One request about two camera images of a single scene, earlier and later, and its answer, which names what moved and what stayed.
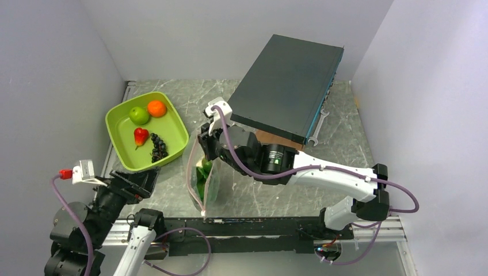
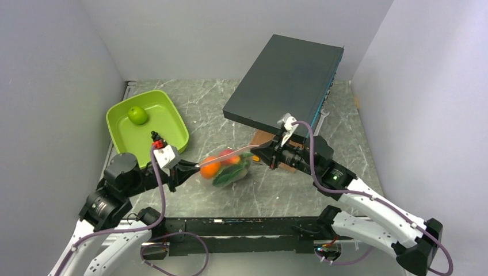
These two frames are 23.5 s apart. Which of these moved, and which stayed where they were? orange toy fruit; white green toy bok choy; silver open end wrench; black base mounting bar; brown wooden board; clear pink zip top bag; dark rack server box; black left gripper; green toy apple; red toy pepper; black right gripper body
Moved: black left gripper; white green toy bok choy; orange toy fruit; clear pink zip top bag; red toy pepper; black right gripper body
Stayed: black base mounting bar; brown wooden board; green toy apple; dark rack server box; silver open end wrench
